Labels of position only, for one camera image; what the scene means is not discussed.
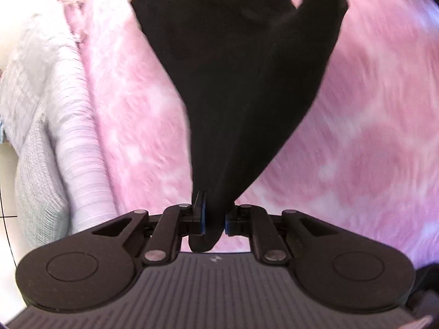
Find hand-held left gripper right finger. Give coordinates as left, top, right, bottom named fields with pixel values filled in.
left=224, top=204, right=344, bottom=266

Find lilac ribbed bedcover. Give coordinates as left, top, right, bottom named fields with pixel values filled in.
left=51, top=86, right=119, bottom=234

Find black pants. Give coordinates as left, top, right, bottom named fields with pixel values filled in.
left=130, top=0, right=350, bottom=253

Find pink fuzzy blanket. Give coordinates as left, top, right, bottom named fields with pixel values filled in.
left=57, top=0, right=439, bottom=271

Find grey woven cloth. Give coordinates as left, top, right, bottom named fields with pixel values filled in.
left=15, top=118, right=71, bottom=249

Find white fuzzy cloth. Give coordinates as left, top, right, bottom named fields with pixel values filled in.
left=0, top=12, right=83, bottom=144

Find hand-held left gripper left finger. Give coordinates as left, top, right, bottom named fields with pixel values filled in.
left=91, top=190, right=208, bottom=266

